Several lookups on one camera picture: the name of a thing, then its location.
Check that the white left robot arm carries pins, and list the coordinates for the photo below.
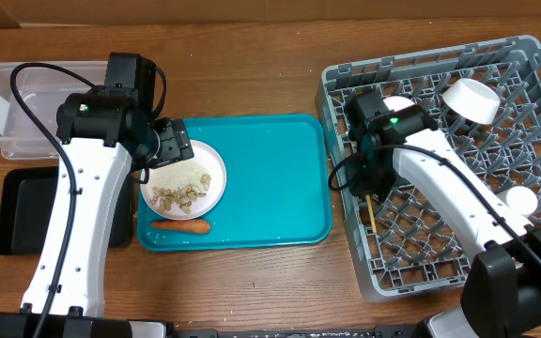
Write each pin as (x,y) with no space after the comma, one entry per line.
(102,136)

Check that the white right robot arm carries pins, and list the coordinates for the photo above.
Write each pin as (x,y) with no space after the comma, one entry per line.
(396,138)

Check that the clear plastic waste bin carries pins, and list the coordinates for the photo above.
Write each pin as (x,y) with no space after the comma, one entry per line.
(42,90)

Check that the wooden chopstick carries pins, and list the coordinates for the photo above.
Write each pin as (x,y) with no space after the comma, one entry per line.
(371,213)

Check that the pile of peanut shells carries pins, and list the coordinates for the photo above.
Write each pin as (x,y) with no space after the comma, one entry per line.
(181,193)

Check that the white paper cup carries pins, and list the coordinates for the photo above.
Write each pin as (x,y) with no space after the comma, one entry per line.
(521,199)

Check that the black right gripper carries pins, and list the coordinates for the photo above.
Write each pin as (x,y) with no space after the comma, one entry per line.
(361,186)

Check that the orange carrot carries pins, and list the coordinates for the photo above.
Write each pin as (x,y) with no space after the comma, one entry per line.
(199,227)

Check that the black plastic tray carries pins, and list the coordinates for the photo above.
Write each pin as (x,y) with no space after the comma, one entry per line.
(26,206)

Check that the pink bowl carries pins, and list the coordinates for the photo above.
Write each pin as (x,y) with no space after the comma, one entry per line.
(398,103)

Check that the teal serving tray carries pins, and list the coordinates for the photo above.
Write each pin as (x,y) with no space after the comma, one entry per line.
(276,192)

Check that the grey dishwasher rack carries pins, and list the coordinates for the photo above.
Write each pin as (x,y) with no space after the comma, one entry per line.
(414,251)

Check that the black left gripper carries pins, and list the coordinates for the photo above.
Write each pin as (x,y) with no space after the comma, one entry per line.
(176,143)

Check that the pile of rice grains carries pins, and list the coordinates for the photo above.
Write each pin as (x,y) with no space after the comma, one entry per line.
(178,175)

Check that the pale green bowl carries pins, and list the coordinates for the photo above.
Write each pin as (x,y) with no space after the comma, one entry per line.
(473,100)

